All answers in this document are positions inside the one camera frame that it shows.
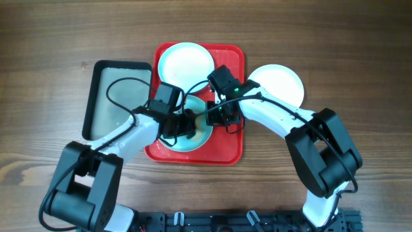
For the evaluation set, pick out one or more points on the white plate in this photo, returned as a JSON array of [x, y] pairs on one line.
[[281, 82]]

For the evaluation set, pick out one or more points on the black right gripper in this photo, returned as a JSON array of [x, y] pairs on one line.
[[213, 120]]

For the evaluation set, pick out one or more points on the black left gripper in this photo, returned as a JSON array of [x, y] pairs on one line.
[[188, 126]]

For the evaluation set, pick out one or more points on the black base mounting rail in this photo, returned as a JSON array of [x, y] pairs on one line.
[[278, 221]]

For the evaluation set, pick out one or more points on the turquoise plate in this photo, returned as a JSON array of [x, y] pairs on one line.
[[183, 144]]

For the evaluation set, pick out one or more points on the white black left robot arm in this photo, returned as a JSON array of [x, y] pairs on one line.
[[84, 187]]

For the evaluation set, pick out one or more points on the green yellow sponge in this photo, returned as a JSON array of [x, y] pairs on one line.
[[201, 129]]

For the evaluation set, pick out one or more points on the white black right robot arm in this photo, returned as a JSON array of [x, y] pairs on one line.
[[323, 153]]

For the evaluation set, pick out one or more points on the black water tray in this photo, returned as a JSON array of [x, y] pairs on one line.
[[116, 86]]

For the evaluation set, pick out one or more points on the red plastic tray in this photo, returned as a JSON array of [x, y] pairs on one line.
[[223, 147]]

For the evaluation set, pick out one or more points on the light blue plate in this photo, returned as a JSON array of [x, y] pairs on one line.
[[185, 64]]

